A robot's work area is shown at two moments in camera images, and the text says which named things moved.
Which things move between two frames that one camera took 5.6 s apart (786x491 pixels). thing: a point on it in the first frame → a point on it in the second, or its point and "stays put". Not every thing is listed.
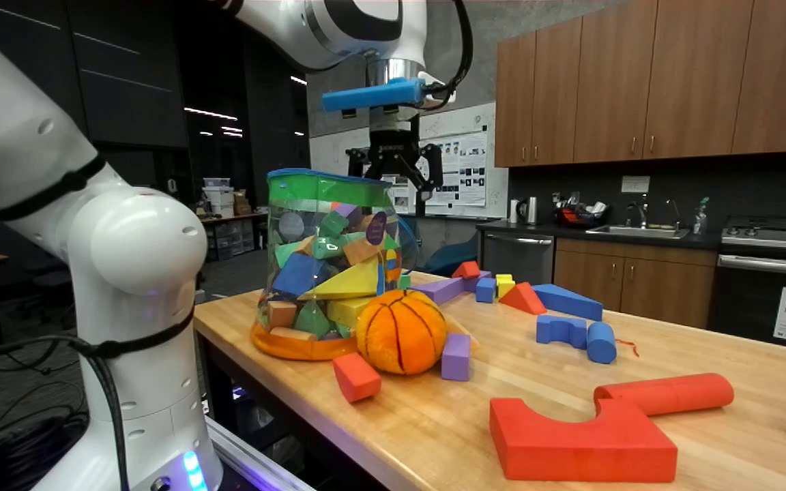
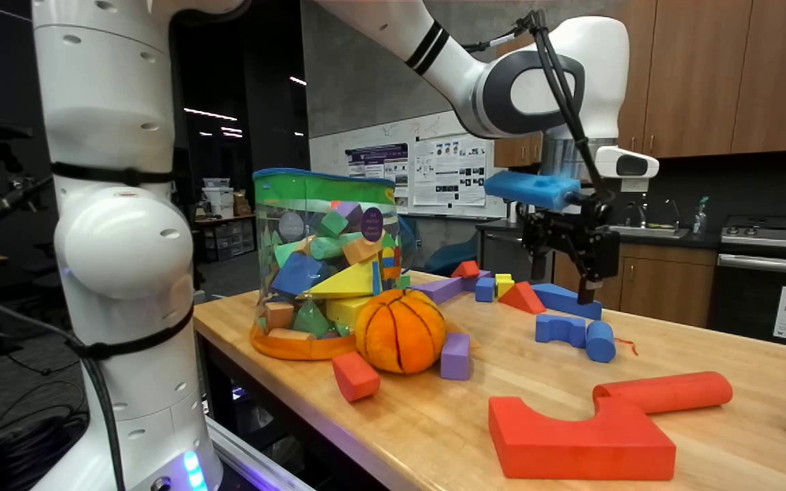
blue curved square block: [556, 328] stays put
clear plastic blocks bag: [331, 250] stays put
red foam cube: [360, 380] stays put
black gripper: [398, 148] → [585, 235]
